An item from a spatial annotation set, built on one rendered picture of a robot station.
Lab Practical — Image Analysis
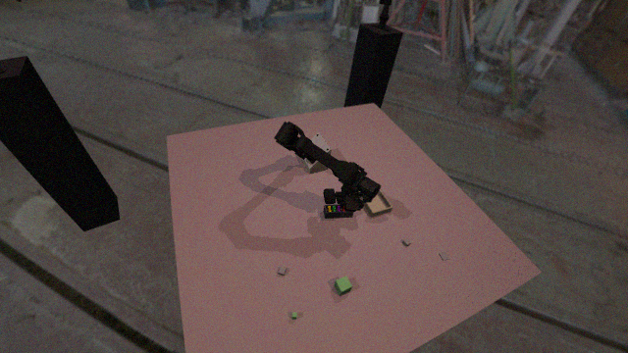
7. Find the green cube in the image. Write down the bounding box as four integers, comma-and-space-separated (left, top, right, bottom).
334, 277, 352, 296

